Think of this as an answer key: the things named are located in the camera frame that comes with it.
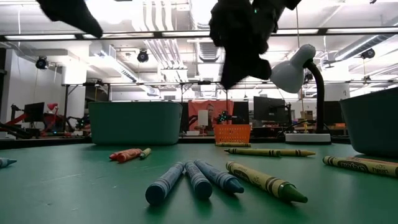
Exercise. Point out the long ceiling light strip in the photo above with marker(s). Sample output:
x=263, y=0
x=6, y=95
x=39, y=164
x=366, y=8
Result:
x=360, y=31
x=40, y=37

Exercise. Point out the green crayon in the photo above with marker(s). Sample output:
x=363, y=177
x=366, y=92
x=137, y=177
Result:
x=252, y=152
x=264, y=180

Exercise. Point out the black ceiling camera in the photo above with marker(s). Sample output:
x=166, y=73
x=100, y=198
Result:
x=367, y=53
x=42, y=63
x=143, y=56

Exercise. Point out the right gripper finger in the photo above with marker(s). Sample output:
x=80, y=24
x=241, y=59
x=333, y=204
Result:
x=229, y=70
x=253, y=67

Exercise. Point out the orange crayon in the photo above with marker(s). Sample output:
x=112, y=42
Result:
x=379, y=160

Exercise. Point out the background workstation frame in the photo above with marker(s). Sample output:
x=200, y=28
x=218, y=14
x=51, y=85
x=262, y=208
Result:
x=66, y=102

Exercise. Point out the red desk lamp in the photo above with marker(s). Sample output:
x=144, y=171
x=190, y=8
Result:
x=53, y=106

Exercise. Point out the white rectangular object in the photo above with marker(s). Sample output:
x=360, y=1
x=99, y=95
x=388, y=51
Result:
x=203, y=117

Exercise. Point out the orange mesh basket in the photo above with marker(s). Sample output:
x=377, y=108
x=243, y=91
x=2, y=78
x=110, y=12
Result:
x=231, y=133

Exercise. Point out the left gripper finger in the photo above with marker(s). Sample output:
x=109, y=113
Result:
x=87, y=25

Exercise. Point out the green felt mat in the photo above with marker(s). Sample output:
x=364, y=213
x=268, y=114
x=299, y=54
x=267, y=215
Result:
x=77, y=193

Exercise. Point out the person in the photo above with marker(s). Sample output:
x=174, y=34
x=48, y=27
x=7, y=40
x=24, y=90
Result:
x=212, y=112

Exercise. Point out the yellow-green crayon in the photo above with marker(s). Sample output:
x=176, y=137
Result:
x=145, y=153

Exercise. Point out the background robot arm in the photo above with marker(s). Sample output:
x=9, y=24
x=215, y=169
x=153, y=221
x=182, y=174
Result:
x=81, y=122

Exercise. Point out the black monitor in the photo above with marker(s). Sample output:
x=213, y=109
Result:
x=269, y=109
x=332, y=113
x=33, y=112

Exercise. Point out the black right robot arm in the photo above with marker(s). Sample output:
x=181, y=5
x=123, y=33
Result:
x=292, y=3

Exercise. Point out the orange-red backdrop cloth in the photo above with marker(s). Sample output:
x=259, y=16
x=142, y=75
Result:
x=194, y=107

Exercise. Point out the white gooseneck desk lamp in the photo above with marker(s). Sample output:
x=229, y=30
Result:
x=289, y=74

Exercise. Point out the black aluminium table frame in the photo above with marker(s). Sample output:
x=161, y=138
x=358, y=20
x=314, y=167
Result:
x=46, y=143

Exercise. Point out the large teal plastic bin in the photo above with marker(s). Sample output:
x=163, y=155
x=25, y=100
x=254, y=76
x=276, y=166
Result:
x=133, y=124

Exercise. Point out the small blue-grey plastic bin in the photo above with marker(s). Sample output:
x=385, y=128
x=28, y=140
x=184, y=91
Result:
x=373, y=124

